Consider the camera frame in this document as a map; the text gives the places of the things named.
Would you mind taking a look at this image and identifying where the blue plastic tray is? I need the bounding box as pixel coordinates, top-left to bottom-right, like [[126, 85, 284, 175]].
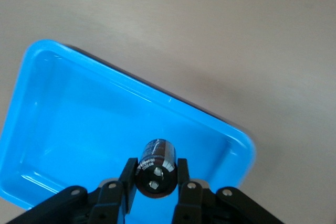
[[0, 39, 257, 211]]

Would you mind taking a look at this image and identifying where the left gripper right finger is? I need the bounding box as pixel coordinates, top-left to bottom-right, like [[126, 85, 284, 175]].
[[172, 157, 285, 224]]

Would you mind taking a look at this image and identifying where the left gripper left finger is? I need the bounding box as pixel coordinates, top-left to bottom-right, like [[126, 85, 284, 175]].
[[7, 157, 139, 224]]

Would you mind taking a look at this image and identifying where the black cylindrical capacitor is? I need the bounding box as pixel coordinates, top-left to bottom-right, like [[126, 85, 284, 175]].
[[134, 138, 177, 199]]

